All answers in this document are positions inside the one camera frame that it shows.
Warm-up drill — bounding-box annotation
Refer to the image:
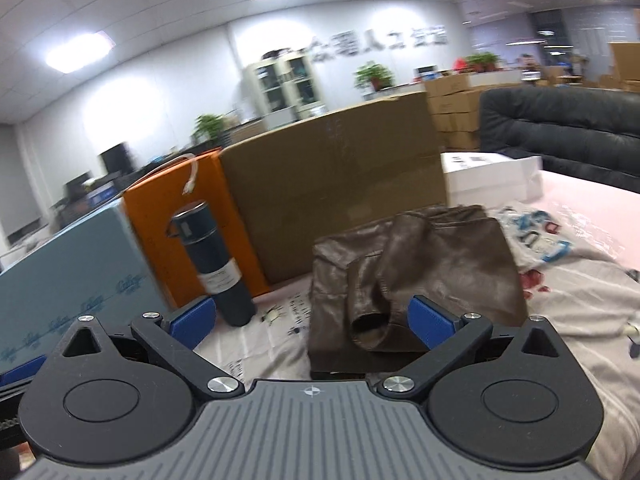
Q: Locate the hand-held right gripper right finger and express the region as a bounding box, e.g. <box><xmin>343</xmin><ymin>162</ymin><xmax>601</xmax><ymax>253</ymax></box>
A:
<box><xmin>376</xmin><ymin>296</ymin><xmax>564</xmax><ymax>404</ymax></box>

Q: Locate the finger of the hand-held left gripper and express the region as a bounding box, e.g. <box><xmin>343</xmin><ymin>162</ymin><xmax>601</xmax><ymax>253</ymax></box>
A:
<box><xmin>0</xmin><ymin>354</ymin><xmax>48</xmax><ymax>402</ymax></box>

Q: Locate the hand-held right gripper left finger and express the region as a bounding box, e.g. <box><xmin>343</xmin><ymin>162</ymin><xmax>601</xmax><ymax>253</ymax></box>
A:
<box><xmin>60</xmin><ymin>296</ymin><xmax>247</xmax><ymax>404</ymax></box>

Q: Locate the brown leather jacket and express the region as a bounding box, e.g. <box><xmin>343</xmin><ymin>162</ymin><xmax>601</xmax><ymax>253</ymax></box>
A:
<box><xmin>307</xmin><ymin>205</ymin><xmax>529</xmax><ymax>382</ymax></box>

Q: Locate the dark blue vacuum bottle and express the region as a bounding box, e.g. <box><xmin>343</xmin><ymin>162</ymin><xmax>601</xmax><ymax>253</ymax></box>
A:
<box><xmin>166</xmin><ymin>201</ymin><xmax>255</xmax><ymax>328</ymax></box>

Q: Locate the orange cardboard box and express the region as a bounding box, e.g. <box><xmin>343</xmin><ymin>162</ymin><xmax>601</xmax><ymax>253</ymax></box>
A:
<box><xmin>122</xmin><ymin>150</ymin><xmax>271</xmax><ymax>309</ymax></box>

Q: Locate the blue-grey cardboard box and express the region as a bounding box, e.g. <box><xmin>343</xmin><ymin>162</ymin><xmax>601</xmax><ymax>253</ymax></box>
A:
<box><xmin>0</xmin><ymin>195</ymin><xmax>177</xmax><ymax>377</ymax></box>

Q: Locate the grey cartoon printed bedsheet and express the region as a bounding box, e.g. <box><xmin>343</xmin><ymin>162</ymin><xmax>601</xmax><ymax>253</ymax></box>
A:
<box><xmin>192</xmin><ymin>202</ymin><xmax>640</xmax><ymax>480</ymax></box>

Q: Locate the white flat box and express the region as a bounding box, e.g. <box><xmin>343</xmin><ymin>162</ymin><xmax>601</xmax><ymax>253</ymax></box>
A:
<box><xmin>441</xmin><ymin>151</ymin><xmax>545</xmax><ymax>206</ymax></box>

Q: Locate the large brown cardboard box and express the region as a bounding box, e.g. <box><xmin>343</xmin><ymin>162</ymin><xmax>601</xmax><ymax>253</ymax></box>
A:
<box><xmin>218</xmin><ymin>91</ymin><xmax>449</xmax><ymax>284</ymax></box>

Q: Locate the black computer monitor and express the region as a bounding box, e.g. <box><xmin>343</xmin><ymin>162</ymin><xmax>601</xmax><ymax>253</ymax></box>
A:
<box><xmin>64</xmin><ymin>172</ymin><xmax>94</xmax><ymax>199</ymax></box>
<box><xmin>97</xmin><ymin>142</ymin><xmax>132</xmax><ymax>174</ymax></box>

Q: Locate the clear plastic bag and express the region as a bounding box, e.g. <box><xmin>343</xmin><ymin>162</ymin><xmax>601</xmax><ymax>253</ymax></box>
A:
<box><xmin>542</xmin><ymin>199</ymin><xmax>640</xmax><ymax>262</ymax></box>

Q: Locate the green potted plant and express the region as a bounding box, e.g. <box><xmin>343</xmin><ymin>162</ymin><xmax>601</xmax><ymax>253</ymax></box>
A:
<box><xmin>464</xmin><ymin>52</ymin><xmax>501</xmax><ymax>72</ymax></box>
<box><xmin>353</xmin><ymin>62</ymin><xmax>396</xmax><ymax>92</ymax></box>
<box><xmin>193</xmin><ymin>113</ymin><xmax>229</xmax><ymax>142</ymax></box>

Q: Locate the stack of brown cardboard boxes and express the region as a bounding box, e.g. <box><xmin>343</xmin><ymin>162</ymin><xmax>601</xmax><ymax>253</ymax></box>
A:
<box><xmin>423</xmin><ymin>72</ymin><xmax>522</xmax><ymax>151</ymax></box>

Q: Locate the black leather sofa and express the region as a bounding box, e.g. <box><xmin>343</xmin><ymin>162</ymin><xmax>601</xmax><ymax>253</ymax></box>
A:
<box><xmin>478</xmin><ymin>86</ymin><xmax>640</xmax><ymax>192</ymax></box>

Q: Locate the beige glass-door cabinet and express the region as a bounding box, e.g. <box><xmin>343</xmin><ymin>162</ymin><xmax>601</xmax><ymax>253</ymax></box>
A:
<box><xmin>243</xmin><ymin>52</ymin><xmax>329</xmax><ymax>129</ymax></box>

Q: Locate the pile of cardboard cartons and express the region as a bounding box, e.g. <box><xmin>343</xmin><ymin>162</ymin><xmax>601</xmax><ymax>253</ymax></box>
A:
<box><xmin>599</xmin><ymin>42</ymin><xmax>640</xmax><ymax>92</ymax></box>

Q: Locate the white charging cable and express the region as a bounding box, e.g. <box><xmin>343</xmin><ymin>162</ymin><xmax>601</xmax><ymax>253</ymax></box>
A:
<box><xmin>144</xmin><ymin>152</ymin><xmax>199</xmax><ymax>195</ymax></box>

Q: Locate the silver wall lettering sign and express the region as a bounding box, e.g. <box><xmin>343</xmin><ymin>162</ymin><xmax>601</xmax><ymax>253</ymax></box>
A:
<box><xmin>309</xmin><ymin>26</ymin><xmax>449</xmax><ymax>62</ymax></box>

